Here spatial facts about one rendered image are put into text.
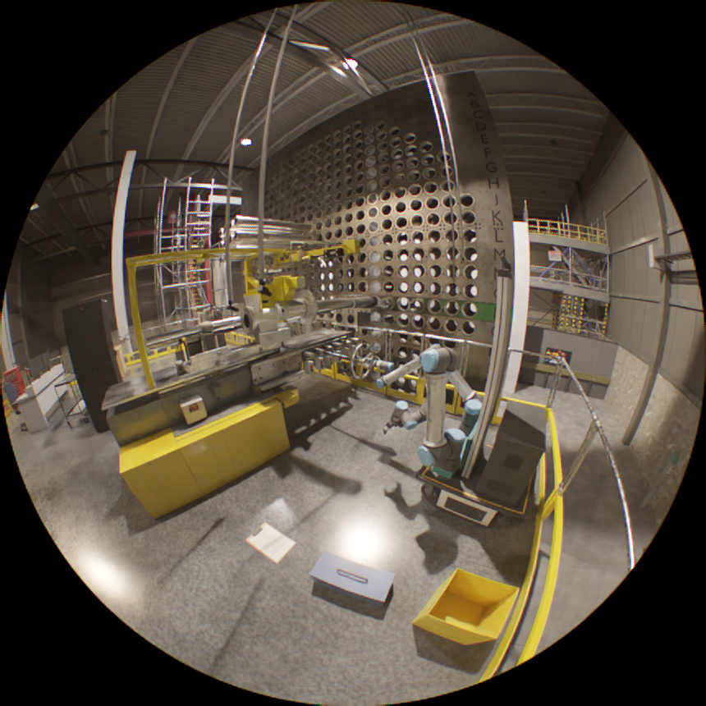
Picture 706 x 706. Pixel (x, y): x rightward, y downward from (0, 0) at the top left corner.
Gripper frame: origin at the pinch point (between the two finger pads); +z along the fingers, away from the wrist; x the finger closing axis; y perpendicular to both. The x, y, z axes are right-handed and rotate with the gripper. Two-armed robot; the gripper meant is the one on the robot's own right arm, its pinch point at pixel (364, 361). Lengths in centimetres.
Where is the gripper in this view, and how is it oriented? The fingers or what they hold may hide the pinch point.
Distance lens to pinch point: 243.8
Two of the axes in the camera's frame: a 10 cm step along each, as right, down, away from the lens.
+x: -4.2, 8.5, -3.1
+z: -7.8, -1.6, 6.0
